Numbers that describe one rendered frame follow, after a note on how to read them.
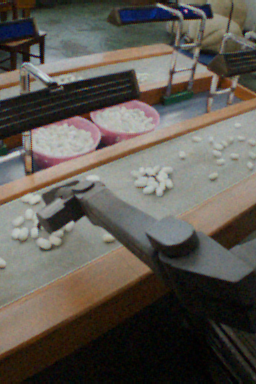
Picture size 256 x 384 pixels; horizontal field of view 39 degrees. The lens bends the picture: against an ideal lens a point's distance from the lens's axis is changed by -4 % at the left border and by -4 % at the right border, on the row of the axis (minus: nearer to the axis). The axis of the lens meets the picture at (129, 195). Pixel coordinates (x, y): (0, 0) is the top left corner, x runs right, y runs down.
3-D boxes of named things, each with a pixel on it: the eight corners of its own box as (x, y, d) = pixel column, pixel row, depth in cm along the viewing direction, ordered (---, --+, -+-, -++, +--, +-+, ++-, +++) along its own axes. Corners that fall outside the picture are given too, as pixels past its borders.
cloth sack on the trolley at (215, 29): (245, 54, 395) (253, 24, 370) (207, 62, 355) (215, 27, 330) (208, 37, 424) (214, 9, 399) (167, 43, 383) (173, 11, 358)
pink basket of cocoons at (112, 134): (169, 142, 147) (174, 122, 141) (116, 162, 133) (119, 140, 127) (128, 112, 162) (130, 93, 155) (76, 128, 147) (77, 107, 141)
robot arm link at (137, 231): (235, 296, 43) (207, 224, 39) (198, 324, 41) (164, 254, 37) (112, 212, 81) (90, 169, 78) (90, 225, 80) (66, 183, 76)
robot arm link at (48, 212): (115, 216, 77) (96, 180, 74) (72, 249, 72) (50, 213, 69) (87, 210, 87) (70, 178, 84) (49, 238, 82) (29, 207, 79)
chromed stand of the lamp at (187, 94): (192, 98, 181) (211, 12, 151) (164, 106, 170) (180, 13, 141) (166, 83, 191) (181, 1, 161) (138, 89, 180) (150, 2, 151)
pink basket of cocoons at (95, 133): (112, 152, 138) (115, 130, 131) (69, 190, 119) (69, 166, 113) (56, 128, 146) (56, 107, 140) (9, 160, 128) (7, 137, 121)
